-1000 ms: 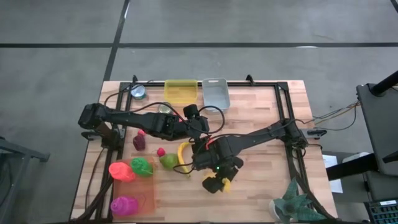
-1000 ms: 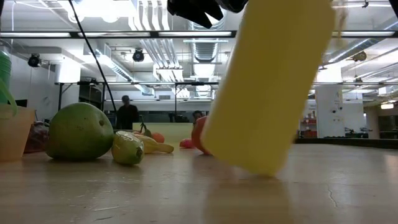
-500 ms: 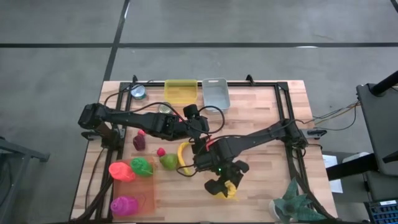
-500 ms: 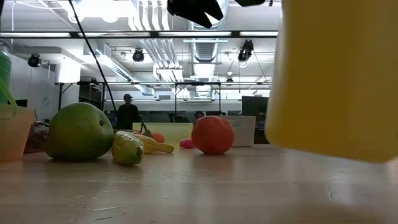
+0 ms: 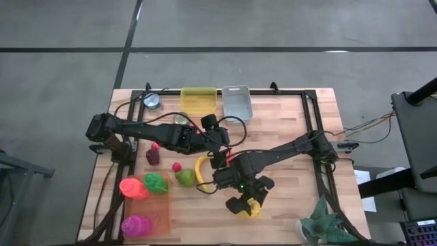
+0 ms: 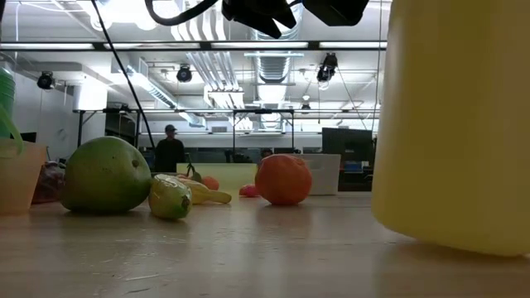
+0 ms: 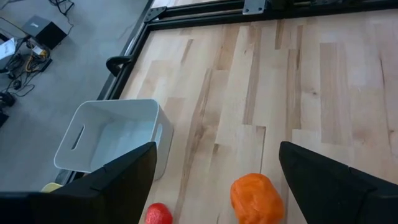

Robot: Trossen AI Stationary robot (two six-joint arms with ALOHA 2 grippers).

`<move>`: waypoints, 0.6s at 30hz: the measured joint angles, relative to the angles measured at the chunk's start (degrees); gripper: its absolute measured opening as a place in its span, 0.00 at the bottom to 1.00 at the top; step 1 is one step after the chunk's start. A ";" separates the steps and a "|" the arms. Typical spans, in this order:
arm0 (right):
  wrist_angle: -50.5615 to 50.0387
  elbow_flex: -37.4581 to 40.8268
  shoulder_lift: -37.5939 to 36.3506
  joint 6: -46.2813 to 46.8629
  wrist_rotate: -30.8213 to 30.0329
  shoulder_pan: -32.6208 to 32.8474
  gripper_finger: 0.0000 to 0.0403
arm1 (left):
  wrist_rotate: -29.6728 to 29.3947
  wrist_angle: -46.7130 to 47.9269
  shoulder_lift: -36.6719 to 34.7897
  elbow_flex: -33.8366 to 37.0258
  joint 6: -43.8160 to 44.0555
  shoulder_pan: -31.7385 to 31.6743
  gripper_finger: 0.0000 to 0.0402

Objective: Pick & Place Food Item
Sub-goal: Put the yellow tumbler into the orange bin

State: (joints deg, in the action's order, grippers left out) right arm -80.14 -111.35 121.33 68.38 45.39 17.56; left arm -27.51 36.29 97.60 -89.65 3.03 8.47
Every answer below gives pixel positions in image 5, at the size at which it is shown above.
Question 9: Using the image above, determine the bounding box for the pink plastic squeeze bottle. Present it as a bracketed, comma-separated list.
[120, 214, 154, 238]

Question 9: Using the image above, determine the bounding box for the dark maroon toy fruit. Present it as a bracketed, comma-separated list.
[145, 148, 161, 167]

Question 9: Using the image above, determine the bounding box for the orange plastic squeeze bottle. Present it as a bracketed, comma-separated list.
[119, 176, 150, 202]

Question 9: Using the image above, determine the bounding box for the yellow translucent plastic bin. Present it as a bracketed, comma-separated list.
[180, 87, 219, 115]

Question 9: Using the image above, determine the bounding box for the green artificial potted plant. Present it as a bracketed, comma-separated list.
[294, 195, 359, 246]

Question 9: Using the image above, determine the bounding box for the keyboard with lit keys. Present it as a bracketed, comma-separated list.
[398, 219, 437, 246]

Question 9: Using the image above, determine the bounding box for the tin can teal label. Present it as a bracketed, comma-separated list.
[143, 92, 162, 111]

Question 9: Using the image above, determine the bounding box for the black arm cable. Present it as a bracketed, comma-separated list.
[113, 111, 248, 151]
[195, 182, 221, 195]

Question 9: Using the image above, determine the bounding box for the green toy mango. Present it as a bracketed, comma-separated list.
[175, 168, 197, 188]

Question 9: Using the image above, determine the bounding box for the white paper on floor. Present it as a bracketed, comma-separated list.
[353, 169, 378, 213]

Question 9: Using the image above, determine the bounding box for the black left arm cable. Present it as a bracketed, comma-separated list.
[113, 111, 248, 151]

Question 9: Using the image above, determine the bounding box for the tin can gold lid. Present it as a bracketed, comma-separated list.
[173, 111, 191, 126]

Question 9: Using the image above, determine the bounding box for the green plastic squeeze bottle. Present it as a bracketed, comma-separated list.
[142, 172, 169, 196]

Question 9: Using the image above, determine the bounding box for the black aluminium table frame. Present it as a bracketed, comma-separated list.
[76, 81, 371, 245]

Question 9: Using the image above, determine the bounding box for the grey plastic bin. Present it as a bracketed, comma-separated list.
[221, 85, 254, 123]

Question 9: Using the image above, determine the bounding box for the yellow plastic squeeze bottle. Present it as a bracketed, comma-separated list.
[238, 197, 264, 219]

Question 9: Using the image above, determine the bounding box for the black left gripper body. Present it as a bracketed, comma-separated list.
[184, 113, 231, 169]

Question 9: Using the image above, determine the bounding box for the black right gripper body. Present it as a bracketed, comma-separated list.
[225, 175, 276, 217]

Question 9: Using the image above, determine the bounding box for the grey metal stand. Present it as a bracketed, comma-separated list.
[0, 146, 56, 236]

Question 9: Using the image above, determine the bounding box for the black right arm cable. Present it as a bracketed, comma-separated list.
[195, 182, 221, 195]

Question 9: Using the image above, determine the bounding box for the yellow toy banana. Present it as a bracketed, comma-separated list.
[194, 155, 210, 193]

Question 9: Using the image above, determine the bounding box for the black equipment cart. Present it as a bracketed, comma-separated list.
[354, 77, 437, 219]

